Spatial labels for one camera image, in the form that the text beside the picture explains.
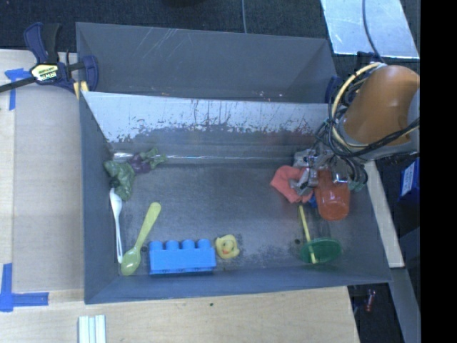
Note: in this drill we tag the yellow straw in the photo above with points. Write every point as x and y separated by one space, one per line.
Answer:
305 227

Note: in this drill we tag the orange clear plastic bottle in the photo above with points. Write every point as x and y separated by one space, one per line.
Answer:
333 202

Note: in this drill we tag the yellow rubber duck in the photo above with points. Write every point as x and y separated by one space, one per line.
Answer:
226 248

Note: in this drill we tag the green toy figure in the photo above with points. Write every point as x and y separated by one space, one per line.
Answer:
123 175

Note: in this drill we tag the small blue object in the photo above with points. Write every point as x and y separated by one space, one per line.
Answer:
312 202

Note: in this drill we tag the orange-red cloth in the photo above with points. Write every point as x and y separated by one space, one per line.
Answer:
283 182

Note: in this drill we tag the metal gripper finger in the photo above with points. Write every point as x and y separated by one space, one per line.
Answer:
298 181
305 188

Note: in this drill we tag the blue toy building brick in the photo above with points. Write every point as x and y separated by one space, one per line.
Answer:
180 259

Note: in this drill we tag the grey metal bin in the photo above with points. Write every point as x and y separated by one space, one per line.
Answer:
221 198

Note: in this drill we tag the light green plastic spoon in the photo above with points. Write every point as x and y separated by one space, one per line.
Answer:
143 234

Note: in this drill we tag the white plastic fork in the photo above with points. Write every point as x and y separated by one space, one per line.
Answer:
116 220

